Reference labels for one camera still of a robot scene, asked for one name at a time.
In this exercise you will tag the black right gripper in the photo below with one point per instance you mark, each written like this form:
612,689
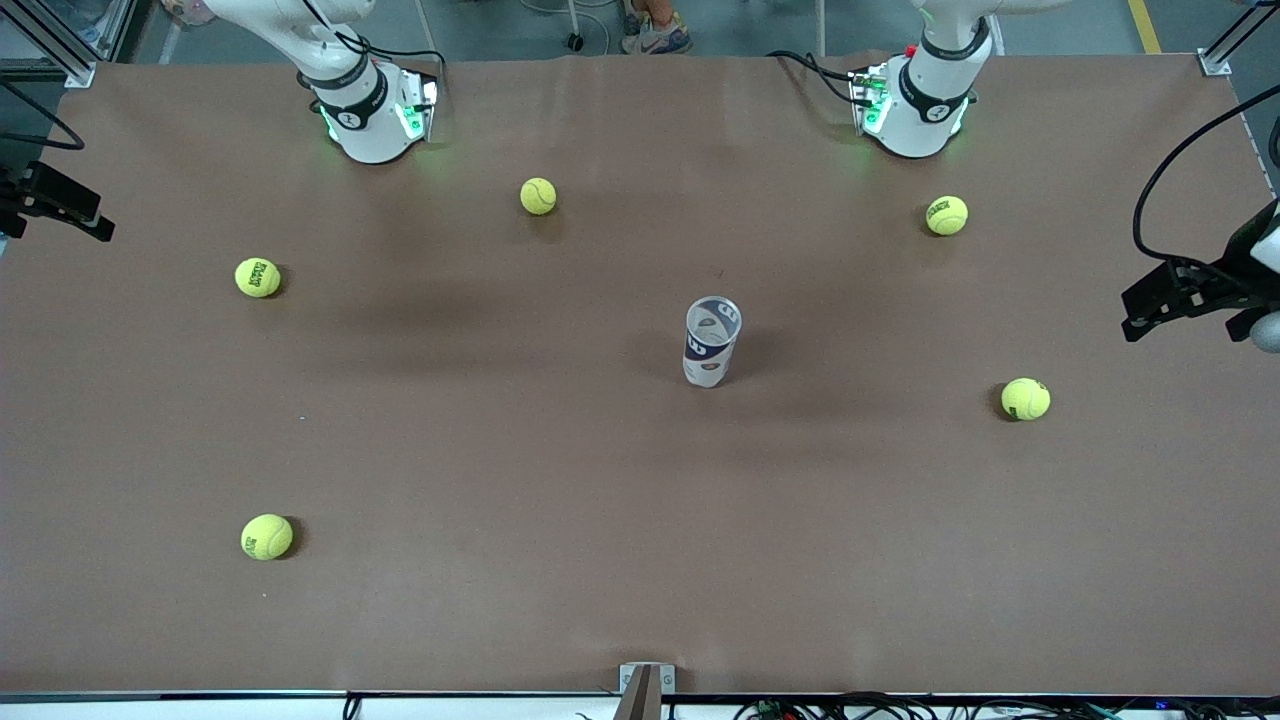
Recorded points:
30,190

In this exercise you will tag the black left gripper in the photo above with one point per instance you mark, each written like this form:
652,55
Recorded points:
1218,281

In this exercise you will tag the clear plastic tennis ball can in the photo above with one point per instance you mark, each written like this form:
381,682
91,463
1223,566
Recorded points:
710,345

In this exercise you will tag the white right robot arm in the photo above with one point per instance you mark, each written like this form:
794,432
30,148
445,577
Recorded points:
370,120

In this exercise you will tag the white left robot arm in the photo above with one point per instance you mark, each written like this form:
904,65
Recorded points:
925,110

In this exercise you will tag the yellow tennis ball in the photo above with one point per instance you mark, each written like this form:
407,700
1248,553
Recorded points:
266,536
946,215
538,196
1025,398
257,277

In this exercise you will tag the metal stand leg with caster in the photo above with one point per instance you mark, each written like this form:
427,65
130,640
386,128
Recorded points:
575,42

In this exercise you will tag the colourful sneaker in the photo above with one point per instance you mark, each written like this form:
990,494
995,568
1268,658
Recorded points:
655,38

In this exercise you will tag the aluminium frame post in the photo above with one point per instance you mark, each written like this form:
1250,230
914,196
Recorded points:
1225,50
70,55

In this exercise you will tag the grey metal camera mount bracket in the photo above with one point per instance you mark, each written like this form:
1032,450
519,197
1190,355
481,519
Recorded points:
645,685

